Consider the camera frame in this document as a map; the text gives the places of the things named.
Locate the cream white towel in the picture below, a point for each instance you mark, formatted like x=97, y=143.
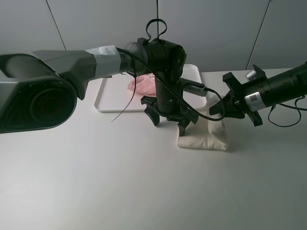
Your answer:
x=205, y=134

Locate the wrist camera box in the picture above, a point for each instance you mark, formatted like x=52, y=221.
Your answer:
x=255, y=73
x=193, y=87

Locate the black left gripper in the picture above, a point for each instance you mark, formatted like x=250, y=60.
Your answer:
x=169, y=102

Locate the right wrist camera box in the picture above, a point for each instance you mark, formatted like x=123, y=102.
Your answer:
x=255, y=73

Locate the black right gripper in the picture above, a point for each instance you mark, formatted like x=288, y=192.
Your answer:
x=238, y=102

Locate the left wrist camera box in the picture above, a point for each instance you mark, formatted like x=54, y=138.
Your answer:
x=193, y=87

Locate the pink towel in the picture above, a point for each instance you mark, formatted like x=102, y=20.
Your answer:
x=145, y=85

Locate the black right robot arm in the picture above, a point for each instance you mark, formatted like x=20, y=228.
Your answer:
x=260, y=92

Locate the white rectangular plastic tray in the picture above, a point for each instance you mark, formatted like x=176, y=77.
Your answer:
x=114, y=94

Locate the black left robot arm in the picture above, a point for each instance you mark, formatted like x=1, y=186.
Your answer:
x=40, y=91

